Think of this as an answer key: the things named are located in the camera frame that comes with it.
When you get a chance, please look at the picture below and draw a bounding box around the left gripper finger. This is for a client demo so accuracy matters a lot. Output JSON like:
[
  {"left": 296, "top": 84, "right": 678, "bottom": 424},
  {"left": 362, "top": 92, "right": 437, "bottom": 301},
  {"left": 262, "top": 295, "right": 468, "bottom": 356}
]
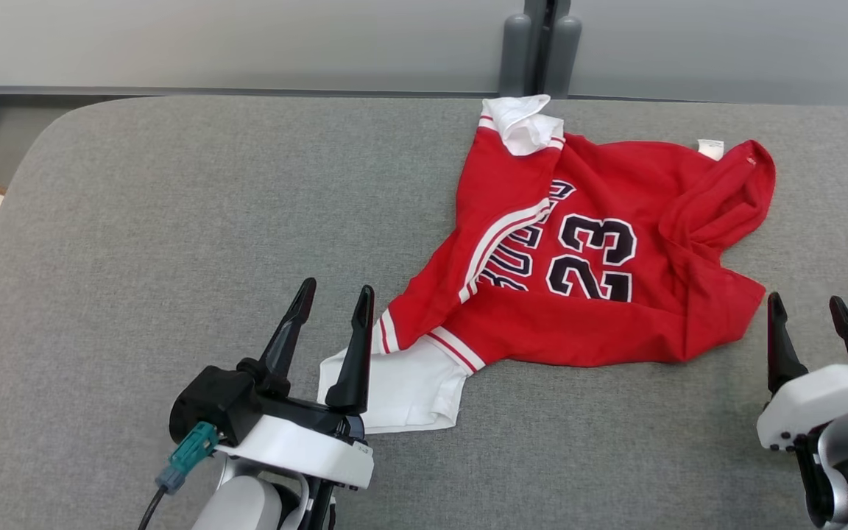
[
  {"left": 258, "top": 278, "right": 318, "bottom": 398},
  {"left": 325, "top": 286, "right": 375, "bottom": 415}
]

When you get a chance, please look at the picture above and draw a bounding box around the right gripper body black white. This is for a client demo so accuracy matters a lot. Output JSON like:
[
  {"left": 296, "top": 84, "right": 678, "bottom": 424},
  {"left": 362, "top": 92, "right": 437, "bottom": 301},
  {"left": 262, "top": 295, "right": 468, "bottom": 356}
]
[{"left": 757, "top": 363, "right": 848, "bottom": 451}]

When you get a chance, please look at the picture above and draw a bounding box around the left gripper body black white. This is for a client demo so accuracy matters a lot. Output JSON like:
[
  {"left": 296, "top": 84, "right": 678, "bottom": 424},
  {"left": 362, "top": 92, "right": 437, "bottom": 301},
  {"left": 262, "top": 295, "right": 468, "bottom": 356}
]
[{"left": 214, "top": 396, "right": 375, "bottom": 491}]

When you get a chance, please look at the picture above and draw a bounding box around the red white jersey shirt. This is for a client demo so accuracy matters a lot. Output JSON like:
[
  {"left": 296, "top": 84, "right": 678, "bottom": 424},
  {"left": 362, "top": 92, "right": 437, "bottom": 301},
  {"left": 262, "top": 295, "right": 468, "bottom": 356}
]
[{"left": 317, "top": 94, "right": 777, "bottom": 434}]

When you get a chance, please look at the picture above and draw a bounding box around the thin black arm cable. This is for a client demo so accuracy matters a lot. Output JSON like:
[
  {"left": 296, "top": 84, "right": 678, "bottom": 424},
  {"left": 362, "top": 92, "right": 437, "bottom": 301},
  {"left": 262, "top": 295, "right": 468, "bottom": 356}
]
[{"left": 299, "top": 478, "right": 336, "bottom": 530}]

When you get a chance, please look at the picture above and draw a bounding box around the teal cable connector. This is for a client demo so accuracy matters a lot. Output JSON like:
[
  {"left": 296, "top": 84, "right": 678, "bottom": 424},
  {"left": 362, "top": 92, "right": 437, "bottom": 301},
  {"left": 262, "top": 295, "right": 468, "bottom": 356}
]
[{"left": 155, "top": 421, "right": 220, "bottom": 494}]

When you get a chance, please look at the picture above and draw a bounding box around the black camera cable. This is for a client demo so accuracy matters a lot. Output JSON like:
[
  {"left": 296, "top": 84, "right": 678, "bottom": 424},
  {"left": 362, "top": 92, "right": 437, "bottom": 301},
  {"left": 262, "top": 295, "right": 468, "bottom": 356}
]
[{"left": 137, "top": 486, "right": 169, "bottom": 530}]

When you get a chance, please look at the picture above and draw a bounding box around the grey partition post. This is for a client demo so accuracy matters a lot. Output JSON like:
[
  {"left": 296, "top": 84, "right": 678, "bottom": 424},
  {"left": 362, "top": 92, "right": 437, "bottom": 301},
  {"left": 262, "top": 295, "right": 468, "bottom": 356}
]
[{"left": 499, "top": 0, "right": 583, "bottom": 99}]

